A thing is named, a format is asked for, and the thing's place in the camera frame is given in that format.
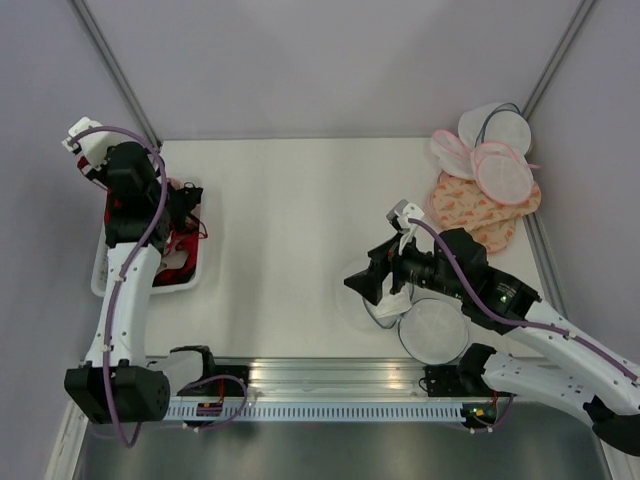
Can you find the red bra from bag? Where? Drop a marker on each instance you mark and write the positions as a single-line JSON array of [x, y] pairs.
[[127, 161]]

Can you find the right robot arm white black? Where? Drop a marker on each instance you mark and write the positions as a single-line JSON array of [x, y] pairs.
[[497, 301]]

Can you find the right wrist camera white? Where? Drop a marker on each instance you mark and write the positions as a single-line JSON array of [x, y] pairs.
[[400, 217]]

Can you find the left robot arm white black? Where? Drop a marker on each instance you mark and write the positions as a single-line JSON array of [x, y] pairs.
[[120, 336]]

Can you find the white mesh bag blue zipper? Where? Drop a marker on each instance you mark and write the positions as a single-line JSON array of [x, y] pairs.
[[495, 122]]

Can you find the floral orange laundry bag lower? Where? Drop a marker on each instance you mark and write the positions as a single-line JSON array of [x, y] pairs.
[[494, 235]]

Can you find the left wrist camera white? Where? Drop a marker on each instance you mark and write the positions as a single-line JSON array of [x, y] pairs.
[[93, 147]]

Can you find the right arm base black plate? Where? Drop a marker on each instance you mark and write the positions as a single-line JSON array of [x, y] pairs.
[[443, 381]]

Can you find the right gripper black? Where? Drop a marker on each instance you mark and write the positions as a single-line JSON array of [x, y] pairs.
[[369, 282]]

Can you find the white plastic basket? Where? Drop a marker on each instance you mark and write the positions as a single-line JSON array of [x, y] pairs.
[[129, 209]]

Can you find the black bra in basket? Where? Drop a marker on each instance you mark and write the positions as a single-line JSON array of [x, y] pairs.
[[181, 203]]

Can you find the pink trimmed mesh bag front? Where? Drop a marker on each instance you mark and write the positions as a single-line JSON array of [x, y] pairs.
[[502, 173]]

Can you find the pink trimmed mesh bag back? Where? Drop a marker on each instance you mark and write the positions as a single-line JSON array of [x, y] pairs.
[[452, 155]]

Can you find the aluminium frame post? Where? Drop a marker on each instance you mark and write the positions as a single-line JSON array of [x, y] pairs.
[[103, 50], [577, 22]]

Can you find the floral orange laundry bag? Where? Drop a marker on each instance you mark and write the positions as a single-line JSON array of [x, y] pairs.
[[458, 203], [494, 235]]

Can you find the left arm base black plate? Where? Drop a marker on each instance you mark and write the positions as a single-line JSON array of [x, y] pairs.
[[207, 380]]

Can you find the floral orange laundry bag upper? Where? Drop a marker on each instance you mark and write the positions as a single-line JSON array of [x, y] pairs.
[[458, 203]]

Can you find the aluminium rail front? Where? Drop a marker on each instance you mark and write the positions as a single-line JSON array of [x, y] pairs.
[[320, 372]]

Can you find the white mesh laundry bag blue trim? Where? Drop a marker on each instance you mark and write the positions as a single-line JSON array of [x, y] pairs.
[[429, 330]]

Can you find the pink trimmed mesh bag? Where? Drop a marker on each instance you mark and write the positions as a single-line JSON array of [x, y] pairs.
[[502, 173], [452, 155]]

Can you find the right aluminium frame post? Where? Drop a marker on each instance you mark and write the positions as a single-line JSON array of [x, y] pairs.
[[577, 22]]

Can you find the white slotted cable duct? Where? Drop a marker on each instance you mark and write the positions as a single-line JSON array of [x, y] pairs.
[[315, 412]]

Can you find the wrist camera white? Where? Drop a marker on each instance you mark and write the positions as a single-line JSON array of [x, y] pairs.
[[400, 217], [93, 147]]

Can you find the left aluminium frame post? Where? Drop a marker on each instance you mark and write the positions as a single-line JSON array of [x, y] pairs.
[[103, 50]]

